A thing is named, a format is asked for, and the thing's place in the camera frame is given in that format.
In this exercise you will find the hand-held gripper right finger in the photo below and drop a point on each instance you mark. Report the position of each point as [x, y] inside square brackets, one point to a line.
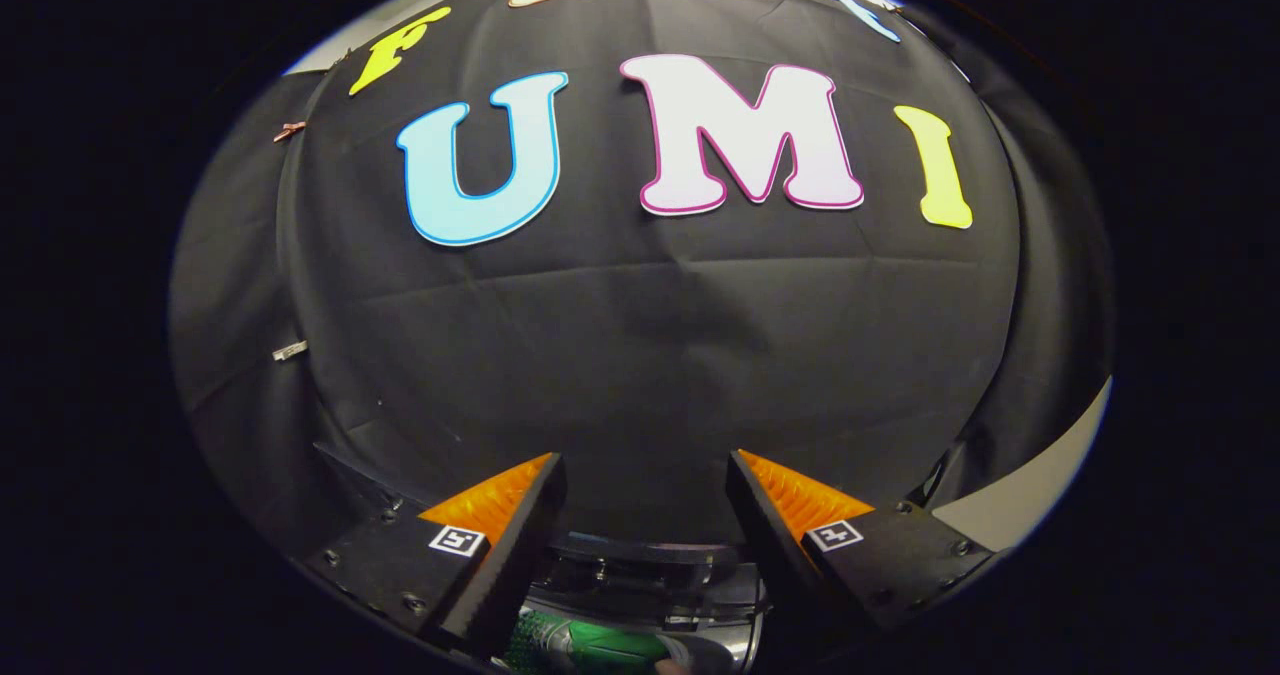
[775, 545]

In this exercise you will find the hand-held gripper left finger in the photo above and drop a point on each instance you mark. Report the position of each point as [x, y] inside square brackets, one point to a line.
[520, 555]

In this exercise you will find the green polo shirt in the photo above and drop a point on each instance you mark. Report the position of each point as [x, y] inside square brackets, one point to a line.
[600, 645]

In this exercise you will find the black backdrop cloth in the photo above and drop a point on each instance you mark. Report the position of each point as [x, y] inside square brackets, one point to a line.
[640, 355]

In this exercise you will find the silver backdrop clip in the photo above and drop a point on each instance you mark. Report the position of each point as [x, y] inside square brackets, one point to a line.
[290, 351]

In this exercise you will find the copper-coloured backdrop clip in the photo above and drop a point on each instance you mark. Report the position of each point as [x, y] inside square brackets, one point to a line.
[289, 131]

